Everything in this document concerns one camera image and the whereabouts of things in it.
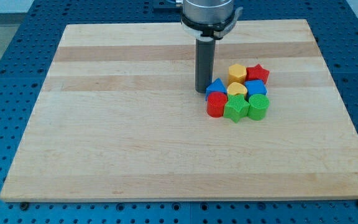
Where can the yellow heart block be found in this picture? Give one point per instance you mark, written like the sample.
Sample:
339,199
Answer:
236,88

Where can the white black tool flange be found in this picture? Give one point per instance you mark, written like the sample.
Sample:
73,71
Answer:
211,31

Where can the wooden board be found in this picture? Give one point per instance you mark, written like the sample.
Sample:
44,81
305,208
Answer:
118,120

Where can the red star block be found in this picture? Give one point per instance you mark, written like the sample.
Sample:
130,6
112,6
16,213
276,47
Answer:
257,72

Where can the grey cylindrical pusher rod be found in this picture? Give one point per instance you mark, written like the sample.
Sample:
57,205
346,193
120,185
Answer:
204,62

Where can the yellow hexagon block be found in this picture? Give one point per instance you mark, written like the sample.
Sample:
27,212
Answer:
236,73

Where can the blue triangle block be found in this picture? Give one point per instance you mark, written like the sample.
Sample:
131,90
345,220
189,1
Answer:
216,85

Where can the green star block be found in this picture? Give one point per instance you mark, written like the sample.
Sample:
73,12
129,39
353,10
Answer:
236,107

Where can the blue cube block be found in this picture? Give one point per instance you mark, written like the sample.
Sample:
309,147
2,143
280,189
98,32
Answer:
255,87

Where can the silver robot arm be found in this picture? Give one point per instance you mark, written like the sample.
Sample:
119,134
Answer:
207,21

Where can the green cylinder block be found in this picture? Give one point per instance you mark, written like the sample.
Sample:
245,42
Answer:
259,105

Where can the red cylinder block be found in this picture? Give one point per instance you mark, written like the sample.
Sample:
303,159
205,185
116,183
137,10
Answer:
216,102

